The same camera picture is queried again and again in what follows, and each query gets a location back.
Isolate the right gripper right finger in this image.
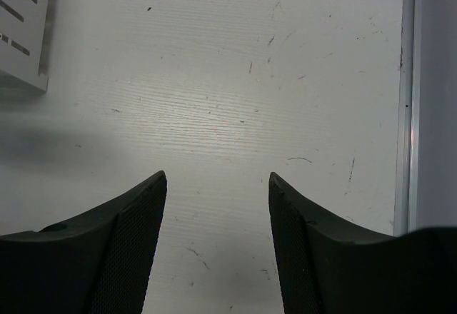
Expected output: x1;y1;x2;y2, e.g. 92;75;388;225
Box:
268;173;456;313

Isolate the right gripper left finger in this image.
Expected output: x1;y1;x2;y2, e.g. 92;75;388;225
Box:
1;172;167;313

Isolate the white slotted container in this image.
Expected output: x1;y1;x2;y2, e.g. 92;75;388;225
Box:
1;0;56;95

